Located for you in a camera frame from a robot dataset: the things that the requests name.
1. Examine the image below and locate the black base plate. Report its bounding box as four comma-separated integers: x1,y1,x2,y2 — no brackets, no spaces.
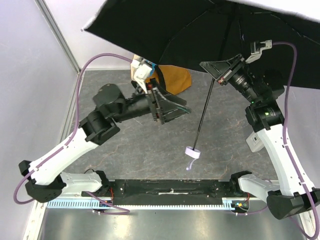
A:
82,178,266,206

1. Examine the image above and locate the blue boxed item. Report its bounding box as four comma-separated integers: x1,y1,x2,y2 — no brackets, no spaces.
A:
149,62,156,76

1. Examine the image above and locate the lavender folding umbrella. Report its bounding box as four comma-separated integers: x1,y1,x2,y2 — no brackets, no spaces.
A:
80,0,320,172

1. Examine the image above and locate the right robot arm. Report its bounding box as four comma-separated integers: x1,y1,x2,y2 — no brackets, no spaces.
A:
199,54,320,220

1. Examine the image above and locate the light blue cable duct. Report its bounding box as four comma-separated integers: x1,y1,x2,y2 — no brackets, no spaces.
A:
46,198,235,211

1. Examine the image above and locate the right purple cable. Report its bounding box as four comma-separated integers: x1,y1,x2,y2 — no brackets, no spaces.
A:
232,41,320,238

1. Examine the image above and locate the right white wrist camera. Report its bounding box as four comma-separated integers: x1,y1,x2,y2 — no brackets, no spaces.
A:
245,39,273,64

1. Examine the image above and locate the white bottle grey cap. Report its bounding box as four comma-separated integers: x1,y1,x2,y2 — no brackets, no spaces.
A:
246,131,264,153

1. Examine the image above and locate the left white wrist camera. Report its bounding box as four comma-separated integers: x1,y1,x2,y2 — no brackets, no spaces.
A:
130,57,153,94

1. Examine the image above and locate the yellow canvas tote bag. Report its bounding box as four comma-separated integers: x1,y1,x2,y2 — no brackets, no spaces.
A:
132,54,192,95

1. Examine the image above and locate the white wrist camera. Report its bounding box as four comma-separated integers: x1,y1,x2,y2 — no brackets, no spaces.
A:
130,57,153,94
245,39,273,64

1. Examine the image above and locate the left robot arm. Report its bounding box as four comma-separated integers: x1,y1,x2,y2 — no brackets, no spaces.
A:
18,79,191,203

